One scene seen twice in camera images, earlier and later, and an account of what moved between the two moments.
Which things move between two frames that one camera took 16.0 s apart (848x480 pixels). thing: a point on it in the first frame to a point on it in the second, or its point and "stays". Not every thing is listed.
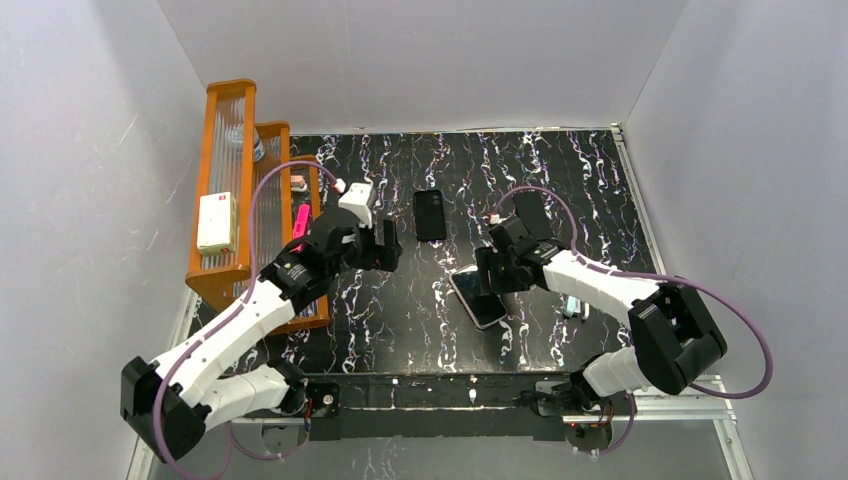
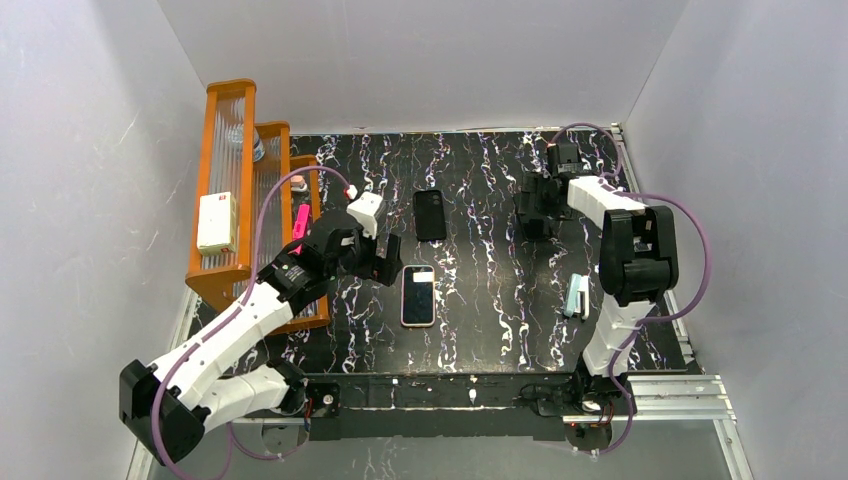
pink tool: (303, 221) stays
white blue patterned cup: (258, 147) stays
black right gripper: (494, 271) to (532, 204)
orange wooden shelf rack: (261, 208) stays
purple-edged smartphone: (485, 309) to (418, 295)
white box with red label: (217, 224) stays
